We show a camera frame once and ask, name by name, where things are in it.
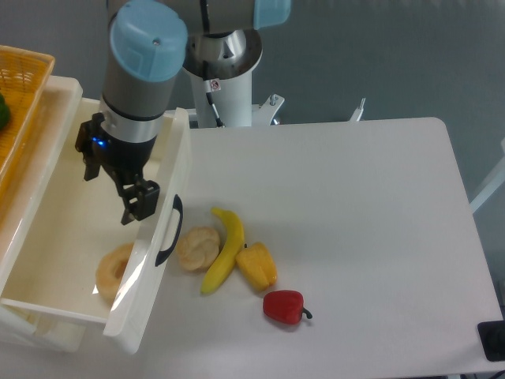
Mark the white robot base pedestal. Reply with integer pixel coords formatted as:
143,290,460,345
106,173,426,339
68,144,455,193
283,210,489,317
183,29,263,129

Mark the orange woven basket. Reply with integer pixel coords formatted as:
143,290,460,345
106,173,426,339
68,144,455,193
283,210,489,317
1,45,55,193

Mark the round bread roll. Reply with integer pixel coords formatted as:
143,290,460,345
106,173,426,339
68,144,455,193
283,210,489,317
175,227,220,272

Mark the yellow banana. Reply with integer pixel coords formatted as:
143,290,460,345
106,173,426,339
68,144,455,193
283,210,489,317
200,207,245,295

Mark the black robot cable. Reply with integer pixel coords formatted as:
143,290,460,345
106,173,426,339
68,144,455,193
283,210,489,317
201,58,226,128

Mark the open white upper drawer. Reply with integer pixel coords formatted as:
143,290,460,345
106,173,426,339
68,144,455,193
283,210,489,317
1,99,191,354

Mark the white drawer cabinet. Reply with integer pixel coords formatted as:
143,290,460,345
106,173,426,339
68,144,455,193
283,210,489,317
1,76,85,352

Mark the black device at edge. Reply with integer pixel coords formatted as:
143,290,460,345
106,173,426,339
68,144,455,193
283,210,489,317
477,321,504,362

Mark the beige glazed donut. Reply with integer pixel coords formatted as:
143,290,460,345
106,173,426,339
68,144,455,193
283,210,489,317
95,242,134,303

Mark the red bell pepper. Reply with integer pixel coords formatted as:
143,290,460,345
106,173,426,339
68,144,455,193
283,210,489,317
263,290,312,325

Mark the white table frame bracket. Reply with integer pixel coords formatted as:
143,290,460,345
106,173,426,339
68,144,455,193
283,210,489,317
252,93,285,126

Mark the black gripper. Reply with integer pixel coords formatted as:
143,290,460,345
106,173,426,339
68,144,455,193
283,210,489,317
75,112,160,225

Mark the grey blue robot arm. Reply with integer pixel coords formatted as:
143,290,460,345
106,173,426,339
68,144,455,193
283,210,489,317
75,1,292,224

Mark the green pepper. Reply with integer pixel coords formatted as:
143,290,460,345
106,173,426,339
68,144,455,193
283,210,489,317
0,93,10,129

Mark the yellow bell pepper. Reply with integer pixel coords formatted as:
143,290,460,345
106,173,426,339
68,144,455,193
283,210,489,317
236,242,278,292

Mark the black drawer handle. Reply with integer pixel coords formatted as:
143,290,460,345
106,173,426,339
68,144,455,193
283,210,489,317
155,194,184,267

